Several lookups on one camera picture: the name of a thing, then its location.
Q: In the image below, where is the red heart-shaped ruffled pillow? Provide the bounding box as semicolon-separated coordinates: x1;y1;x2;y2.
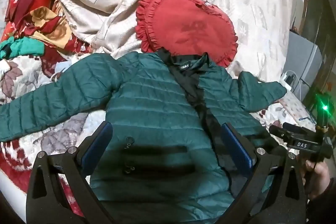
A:
135;0;239;67

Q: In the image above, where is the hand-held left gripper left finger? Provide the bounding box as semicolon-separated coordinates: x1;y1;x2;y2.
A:
26;121;116;224

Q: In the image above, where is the green garment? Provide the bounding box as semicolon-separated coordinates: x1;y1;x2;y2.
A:
0;36;45;60

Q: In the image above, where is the person's right forearm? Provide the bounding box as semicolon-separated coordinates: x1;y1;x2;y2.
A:
307;177;336;224

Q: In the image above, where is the grey cabinet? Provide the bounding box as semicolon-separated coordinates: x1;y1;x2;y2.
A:
285;30;332;89

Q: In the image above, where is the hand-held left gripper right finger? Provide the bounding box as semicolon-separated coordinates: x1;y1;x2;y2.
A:
218;122;313;224

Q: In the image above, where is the person's right hand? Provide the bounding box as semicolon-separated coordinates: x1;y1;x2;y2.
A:
301;158;332;199

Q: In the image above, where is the green puffer jacket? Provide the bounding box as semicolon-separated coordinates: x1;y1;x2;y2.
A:
0;47;288;224

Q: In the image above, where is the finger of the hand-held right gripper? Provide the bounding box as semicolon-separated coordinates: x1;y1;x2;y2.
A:
269;123;315;140

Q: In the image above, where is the red and gold floral quilt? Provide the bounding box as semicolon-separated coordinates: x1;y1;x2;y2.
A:
4;0;92;59

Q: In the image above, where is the light blue cloth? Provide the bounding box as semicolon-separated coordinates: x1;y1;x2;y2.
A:
51;63;70;81

